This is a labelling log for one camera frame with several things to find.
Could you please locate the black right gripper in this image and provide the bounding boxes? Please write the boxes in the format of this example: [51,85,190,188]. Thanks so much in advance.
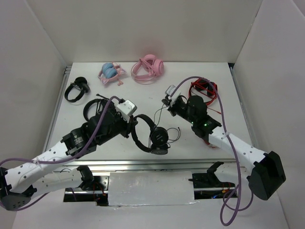
[162,98,196,125]

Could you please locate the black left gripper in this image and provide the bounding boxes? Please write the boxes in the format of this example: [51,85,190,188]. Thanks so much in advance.
[96,108,138,146]

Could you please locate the black Panasonic wired headphones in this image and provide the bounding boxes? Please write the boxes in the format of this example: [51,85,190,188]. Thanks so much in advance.
[131,104,181,155]

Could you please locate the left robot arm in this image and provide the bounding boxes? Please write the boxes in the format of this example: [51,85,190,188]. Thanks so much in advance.
[0,113,137,211]

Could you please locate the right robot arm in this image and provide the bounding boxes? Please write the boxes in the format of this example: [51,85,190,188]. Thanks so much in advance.
[162,95,286,200]

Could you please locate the red black headphones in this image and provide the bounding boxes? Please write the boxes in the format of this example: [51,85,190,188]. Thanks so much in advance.
[188,79,222,115]

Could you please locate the folded red headphones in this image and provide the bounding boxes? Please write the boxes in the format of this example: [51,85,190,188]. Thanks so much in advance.
[203,140,218,149]

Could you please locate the pink blue cat-ear headphones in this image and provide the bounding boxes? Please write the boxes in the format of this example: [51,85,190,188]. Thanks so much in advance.
[97,62,126,86]

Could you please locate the small black headphones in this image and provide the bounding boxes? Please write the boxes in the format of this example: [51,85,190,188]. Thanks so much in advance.
[64,77,91,103]

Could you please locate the pink gaming headphones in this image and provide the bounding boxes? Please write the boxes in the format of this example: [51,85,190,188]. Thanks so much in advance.
[131,54,164,84]

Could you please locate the black headset with microphone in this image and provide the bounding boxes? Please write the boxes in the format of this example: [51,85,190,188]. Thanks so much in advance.
[83,94,109,122]

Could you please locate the white taped cover sheet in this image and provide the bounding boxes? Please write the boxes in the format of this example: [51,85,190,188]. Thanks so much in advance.
[108,171,195,206]

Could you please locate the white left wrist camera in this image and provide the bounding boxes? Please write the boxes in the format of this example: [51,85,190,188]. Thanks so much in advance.
[115,100,137,119]

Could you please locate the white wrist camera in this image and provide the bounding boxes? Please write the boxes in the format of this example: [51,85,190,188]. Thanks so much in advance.
[115,100,137,119]
[165,85,181,107]

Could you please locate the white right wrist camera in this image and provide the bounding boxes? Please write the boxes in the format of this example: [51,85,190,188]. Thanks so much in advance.
[165,85,181,107]

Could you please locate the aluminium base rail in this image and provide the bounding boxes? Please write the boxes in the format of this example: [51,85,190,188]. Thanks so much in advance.
[54,159,236,173]

